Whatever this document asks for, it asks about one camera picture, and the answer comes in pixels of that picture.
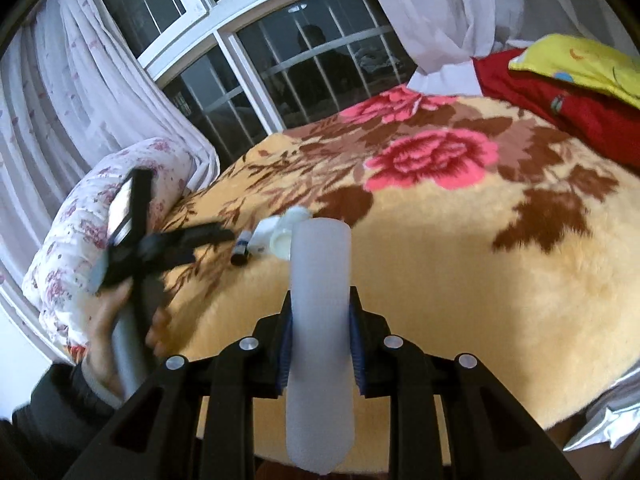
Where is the frosted white tube bottle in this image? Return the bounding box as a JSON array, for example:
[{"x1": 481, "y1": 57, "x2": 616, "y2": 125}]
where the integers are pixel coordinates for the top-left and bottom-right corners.
[{"x1": 285, "y1": 218, "x2": 355, "y2": 476}]

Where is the person's black sleeved forearm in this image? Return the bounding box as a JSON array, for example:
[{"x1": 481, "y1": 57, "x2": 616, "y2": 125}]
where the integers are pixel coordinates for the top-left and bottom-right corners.
[{"x1": 1, "y1": 363, "x2": 122, "y2": 479}]

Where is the person's left hand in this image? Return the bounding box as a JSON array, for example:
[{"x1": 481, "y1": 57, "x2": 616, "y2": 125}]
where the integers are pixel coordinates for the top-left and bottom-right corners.
[{"x1": 81, "y1": 278, "x2": 174, "y2": 401}]

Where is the floral white pillow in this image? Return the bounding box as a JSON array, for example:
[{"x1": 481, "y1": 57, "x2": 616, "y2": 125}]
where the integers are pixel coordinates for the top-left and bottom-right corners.
[{"x1": 22, "y1": 138, "x2": 196, "y2": 348}]

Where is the small dropper bottle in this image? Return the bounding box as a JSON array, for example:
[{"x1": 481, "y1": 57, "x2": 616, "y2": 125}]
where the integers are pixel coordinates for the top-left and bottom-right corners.
[{"x1": 230, "y1": 240, "x2": 250, "y2": 266}]

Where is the left sheer curtain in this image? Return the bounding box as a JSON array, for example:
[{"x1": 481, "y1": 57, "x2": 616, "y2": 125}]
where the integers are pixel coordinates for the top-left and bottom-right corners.
[{"x1": 0, "y1": 0, "x2": 222, "y2": 366}]

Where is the sheer curtain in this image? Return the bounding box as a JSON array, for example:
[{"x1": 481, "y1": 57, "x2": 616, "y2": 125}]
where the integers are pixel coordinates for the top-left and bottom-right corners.
[
  {"x1": 0, "y1": 0, "x2": 222, "y2": 366},
  {"x1": 378, "y1": 0, "x2": 638, "y2": 96}
]

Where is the floral plush bed blanket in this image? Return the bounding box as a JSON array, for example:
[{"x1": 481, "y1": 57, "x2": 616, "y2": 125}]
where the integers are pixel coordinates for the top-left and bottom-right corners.
[{"x1": 164, "y1": 87, "x2": 639, "y2": 428}]

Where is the white barred window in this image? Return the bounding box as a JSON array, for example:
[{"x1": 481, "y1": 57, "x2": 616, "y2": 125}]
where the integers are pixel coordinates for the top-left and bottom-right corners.
[{"x1": 102, "y1": 0, "x2": 414, "y2": 166}]

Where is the red cloth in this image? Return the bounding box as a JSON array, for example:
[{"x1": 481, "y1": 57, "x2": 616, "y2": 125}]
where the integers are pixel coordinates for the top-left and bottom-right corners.
[{"x1": 473, "y1": 49, "x2": 640, "y2": 174}]

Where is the yellow cartoon pillow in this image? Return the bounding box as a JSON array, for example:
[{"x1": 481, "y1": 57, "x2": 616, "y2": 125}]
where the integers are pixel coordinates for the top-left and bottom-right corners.
[{"x1": 509, "y1": 34, "x2": 639, "y2": 108}]

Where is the right sheer curtain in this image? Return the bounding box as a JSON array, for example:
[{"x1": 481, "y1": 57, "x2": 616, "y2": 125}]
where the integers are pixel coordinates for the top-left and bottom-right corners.
[{"x1": 378, "y1": 0, "x2": 638, "y2": 96}]

